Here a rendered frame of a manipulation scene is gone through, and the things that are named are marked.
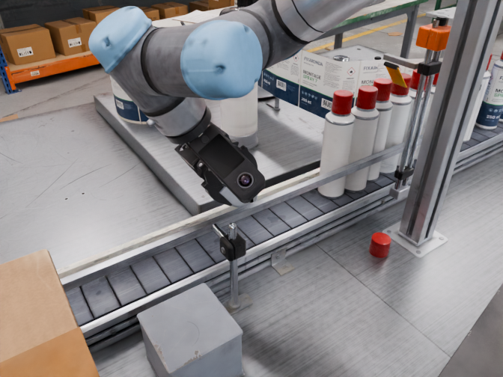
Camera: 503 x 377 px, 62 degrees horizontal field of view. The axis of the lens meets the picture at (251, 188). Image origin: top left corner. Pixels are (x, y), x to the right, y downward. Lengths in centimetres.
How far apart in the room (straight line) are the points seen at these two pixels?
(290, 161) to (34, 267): 67
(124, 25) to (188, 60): 10
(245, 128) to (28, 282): 68
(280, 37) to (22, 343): 39
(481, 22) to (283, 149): 50
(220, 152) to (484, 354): 42
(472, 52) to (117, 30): 46
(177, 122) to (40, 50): 384
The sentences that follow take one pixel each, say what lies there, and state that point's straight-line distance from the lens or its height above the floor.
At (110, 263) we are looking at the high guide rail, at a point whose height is 96.
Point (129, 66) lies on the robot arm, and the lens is 50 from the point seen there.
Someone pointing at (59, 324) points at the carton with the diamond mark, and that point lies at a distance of 32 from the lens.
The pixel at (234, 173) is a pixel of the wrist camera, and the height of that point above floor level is 105.
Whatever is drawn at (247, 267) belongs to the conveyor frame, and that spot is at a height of 85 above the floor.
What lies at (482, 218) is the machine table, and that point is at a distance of 96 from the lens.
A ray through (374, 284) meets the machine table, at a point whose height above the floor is 83.
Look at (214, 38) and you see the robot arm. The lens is 41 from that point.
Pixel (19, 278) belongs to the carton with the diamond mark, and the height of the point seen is 112.
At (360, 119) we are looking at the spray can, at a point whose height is 104.
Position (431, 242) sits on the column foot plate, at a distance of 85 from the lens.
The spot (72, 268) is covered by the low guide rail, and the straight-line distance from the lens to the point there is 67.
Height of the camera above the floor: 135
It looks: 34 degrees down
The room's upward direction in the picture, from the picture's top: straight up
